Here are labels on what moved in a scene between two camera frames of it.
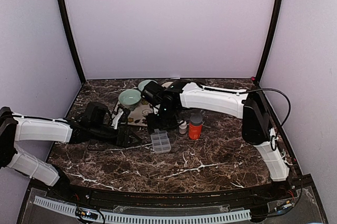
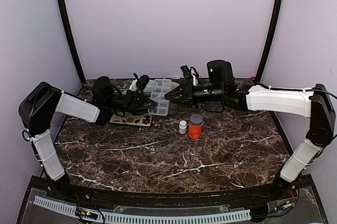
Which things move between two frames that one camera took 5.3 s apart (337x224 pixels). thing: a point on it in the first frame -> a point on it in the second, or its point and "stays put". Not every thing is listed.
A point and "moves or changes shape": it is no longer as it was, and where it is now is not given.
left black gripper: x=125 y=138 -> x=135 y=101
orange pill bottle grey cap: x=195 y=126 stays put
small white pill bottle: x=182 y=128 stays put
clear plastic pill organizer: x=160 y=141 moves or changes shape
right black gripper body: x=165 y=120 -> x=189 y=88
